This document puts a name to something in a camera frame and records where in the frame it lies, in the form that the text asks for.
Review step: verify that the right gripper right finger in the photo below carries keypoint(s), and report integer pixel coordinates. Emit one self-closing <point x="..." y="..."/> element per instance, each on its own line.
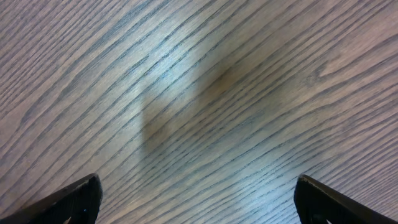
<point x="318" y="203"/>

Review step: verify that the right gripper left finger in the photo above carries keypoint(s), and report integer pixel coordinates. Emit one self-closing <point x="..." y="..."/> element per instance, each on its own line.
<point x="78" y="202"/>

